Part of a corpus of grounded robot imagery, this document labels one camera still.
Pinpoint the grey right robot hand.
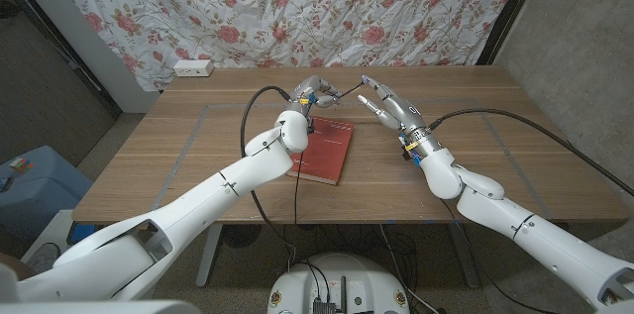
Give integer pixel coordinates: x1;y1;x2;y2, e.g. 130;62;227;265
357;74;442;159

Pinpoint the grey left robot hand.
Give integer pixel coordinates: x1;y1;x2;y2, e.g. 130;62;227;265
286;74;342;117

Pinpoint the black mechanical pencil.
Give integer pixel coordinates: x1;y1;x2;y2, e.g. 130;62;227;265
336;80;368;100

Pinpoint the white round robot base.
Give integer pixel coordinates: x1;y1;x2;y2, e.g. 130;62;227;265
266;253;411;314

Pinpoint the red notebook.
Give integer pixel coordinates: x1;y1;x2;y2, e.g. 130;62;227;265
286;115;356;186

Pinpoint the floral backdrop cloth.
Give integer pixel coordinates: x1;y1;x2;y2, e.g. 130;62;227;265
32;0;531;92

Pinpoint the white power strip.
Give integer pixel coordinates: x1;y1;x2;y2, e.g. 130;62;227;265
172;58;215;78

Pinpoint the grey table leg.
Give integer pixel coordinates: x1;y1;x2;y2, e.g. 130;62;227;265
448;222;481;289
195;223;224;289

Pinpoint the black round floor fan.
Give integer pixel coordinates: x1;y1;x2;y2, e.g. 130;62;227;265
221;224;262;249

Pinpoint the blue foot pedal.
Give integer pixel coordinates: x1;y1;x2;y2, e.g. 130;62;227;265
66;222;95;245

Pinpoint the blue storage box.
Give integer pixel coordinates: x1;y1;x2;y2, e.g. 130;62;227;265
0;144;94;241

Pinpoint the white robot torso edge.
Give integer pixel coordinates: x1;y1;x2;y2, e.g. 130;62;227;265
0;299;202;314

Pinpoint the grey sneaker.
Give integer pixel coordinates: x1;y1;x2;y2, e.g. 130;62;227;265
24;243;61;275

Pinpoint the person's leg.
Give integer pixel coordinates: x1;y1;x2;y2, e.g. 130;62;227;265
0;253;26;280

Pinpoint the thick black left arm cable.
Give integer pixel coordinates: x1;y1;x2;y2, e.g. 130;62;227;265
240;85;298;261

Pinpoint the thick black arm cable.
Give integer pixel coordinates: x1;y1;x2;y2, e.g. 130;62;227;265
426;108;634;196
240;85;298;261

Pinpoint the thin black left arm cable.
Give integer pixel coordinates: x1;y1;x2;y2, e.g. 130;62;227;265
293;151;304;275

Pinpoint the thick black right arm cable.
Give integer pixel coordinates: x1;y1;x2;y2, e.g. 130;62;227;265
426;108;634;196

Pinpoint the white floor cable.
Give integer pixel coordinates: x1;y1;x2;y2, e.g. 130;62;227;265
378;224;440;314

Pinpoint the black backdrop frame pole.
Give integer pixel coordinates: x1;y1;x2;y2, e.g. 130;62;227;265
475;0;549;66

